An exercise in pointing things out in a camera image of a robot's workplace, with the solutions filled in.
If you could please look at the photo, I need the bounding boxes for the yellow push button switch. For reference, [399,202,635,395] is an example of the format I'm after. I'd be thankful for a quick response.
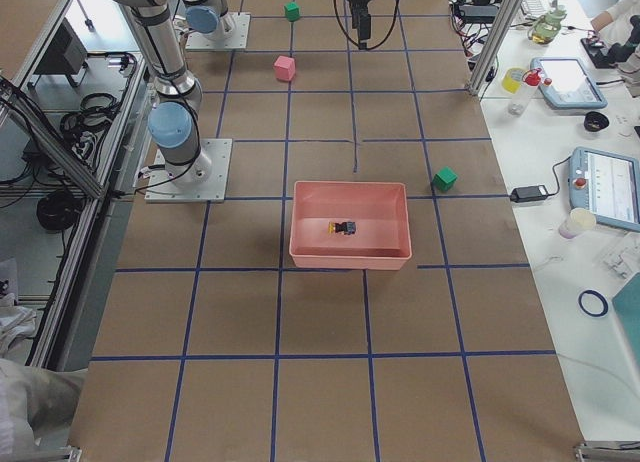
[328,221,357,236]

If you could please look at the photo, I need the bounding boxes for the green foam cube far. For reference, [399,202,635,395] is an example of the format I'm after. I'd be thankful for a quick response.
[283,1,301,22]

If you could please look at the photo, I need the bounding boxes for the black round lens cap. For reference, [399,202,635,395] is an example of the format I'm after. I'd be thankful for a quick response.
[583,111,610,133]

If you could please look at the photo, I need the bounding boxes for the pink foam cube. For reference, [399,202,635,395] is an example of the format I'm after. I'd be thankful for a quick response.
[273,55,296,82]

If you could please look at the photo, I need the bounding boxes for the clear squeeze bottle red cap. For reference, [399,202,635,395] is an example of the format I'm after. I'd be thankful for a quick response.
[507,67,552,116]

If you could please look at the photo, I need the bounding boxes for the teach pendant near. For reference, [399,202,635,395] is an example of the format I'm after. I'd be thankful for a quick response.
[568,147,639,232]

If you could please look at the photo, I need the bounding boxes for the blue tape ring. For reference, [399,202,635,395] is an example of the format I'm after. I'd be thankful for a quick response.
[578,289,610,318]

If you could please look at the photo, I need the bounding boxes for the white paper cup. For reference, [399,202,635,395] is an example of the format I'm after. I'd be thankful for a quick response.
[558,208,597,239]

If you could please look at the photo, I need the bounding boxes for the black power adapter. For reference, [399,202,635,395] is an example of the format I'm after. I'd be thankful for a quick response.
[509,185,549,203]

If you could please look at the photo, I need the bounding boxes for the aluminium frame post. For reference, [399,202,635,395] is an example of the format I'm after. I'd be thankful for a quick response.
[466,0,522,95]

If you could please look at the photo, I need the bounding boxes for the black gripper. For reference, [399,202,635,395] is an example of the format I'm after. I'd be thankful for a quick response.
[346,0,372,50]

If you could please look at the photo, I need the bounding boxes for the yellow tape roll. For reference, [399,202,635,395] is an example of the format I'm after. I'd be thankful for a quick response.
[501,67,526,94]

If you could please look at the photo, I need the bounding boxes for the green glass teapot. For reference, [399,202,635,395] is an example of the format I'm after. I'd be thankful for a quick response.
[528,6,567,45]

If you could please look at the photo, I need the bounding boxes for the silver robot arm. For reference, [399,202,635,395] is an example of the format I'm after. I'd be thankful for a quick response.
[112,0,232,202]
[174,0,372,52]

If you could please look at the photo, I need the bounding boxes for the teach pendant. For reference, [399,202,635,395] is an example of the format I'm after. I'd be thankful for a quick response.
[530,57,607,110]
[568,147,639,232]

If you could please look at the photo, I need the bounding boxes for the teach pendant far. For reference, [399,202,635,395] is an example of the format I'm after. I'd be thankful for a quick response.
[530,57,607,110]

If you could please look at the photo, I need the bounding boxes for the pink plastic bin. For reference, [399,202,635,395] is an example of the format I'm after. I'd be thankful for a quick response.
[289,181,412,270]

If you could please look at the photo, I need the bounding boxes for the green foam cube near bin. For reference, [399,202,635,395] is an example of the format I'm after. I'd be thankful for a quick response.
[432,166,458,192]

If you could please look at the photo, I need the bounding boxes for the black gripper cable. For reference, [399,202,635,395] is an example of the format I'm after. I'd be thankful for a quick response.
[333,0,402,51]

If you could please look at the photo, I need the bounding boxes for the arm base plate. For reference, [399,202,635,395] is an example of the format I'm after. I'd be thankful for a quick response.
[186,9,251,51]
[144,138,233,203]

